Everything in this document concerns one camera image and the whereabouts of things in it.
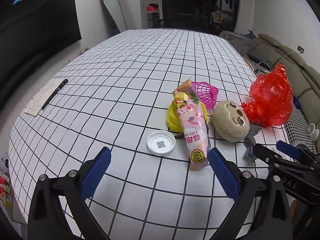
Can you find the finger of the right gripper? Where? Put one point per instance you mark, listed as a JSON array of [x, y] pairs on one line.
[[298, 153], [265, 153]]

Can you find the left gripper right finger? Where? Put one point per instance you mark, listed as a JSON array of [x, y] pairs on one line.
[[272, 219]]

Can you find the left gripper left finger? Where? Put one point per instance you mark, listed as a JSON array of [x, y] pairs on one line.
[[46, 219]]

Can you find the pink snack wrapper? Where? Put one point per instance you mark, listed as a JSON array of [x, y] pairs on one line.
[[197, 144]]

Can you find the yellow plastic lid box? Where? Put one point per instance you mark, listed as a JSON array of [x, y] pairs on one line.
[[175, 117]]

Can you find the round white foil lid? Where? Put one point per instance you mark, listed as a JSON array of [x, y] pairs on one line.
[[161, 143]]

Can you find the white small fan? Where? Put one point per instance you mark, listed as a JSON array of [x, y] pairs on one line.
[[312, 132]]

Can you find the red plastic bag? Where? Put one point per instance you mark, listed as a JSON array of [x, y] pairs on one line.
[[272, 97]]

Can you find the green grey sofa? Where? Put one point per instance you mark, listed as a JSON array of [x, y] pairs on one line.
[[303, 78]]

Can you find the pink shuttlecock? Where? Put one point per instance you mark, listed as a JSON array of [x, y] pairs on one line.
[[206, 93]]

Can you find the grid pattern tablecloth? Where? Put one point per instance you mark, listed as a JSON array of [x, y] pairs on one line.
[[118, 94]]

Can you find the white paper note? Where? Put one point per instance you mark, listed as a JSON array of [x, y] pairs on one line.
[[36, 102]]

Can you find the black pen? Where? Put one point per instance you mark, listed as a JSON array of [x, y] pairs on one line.
[[60, 86]]

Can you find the red item on desk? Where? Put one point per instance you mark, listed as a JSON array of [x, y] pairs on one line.
[[152, 8]]

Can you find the black television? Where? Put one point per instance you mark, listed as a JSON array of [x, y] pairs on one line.
[[33, 31]]

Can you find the leaning mirror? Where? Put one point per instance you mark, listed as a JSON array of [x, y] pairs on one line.
[[115, 16]]

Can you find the wall socket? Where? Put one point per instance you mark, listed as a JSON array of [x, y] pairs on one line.
[[300, 49]]

